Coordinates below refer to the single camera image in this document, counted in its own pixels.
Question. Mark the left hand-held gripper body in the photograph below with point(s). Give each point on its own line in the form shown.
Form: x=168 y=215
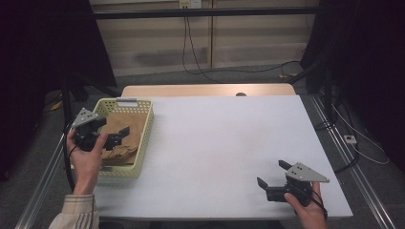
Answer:
x=86 y=127

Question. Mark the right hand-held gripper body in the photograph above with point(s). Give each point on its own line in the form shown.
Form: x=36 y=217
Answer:
x=299 y=187

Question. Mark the brown paper bag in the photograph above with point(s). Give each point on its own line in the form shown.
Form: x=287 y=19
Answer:
x=133 y=127

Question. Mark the pale green perforated plastic basket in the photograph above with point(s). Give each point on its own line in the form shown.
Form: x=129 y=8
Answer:
x=144 y=133

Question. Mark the person's right hand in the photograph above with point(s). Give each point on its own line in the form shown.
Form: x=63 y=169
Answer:
x=310 y=216

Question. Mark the person's left hand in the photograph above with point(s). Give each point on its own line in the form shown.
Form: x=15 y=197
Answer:
x=84 y=165

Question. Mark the black metal stand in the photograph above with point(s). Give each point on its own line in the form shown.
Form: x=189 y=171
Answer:
x=67 y=98

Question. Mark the yellow floor tape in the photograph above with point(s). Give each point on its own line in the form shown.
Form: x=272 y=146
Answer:
x=55 y=106

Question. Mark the white table cover sheet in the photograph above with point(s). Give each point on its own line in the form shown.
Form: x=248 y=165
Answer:
x=223 y=143

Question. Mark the white power adapter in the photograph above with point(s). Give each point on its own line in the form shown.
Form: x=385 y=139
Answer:
x=350 y=139

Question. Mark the black curtain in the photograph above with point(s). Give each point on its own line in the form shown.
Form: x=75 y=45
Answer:
x=41 y=47
x=366 y=63

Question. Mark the black horizontal metal bar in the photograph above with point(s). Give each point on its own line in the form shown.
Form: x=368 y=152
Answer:
x=207 y=12

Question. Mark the aluminium floor rail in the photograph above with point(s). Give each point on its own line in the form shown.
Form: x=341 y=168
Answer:
x=356 y=178
x=41 y=184

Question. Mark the white wall outlet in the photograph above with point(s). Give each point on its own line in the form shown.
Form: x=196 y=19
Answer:
x=190 y=3

